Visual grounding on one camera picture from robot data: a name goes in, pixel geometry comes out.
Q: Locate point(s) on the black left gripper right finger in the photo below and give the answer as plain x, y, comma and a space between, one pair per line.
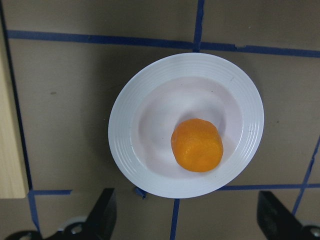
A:
278, 223

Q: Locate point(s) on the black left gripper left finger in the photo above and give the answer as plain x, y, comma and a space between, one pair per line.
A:
98, 225

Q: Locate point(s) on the orange fruit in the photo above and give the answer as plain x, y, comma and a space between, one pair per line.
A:
196, 145

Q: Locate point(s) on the white ribbed plate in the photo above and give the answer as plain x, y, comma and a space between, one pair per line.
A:
169, 91

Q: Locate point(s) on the light wooden block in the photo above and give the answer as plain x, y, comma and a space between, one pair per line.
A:
13, 176

